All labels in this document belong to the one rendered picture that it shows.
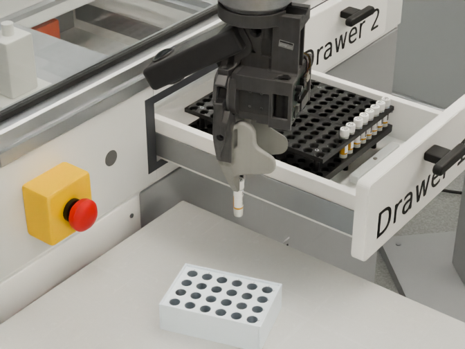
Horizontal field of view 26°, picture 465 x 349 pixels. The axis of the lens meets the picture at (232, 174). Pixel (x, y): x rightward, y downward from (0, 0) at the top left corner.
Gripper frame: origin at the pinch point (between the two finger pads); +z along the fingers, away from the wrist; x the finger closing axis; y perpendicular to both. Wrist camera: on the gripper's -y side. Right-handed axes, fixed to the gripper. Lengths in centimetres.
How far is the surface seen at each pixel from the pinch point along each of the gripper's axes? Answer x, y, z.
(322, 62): 58, -5, 14
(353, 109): 32.3, 6.1, 7.2
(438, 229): 140, 10, 97
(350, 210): 12.2, 10.7, 9.9
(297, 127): 25.0, 0.3, 7.3
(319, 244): 63, -4, 54
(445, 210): 149, 10, 97
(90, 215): 0.6, -17.7, 9.8
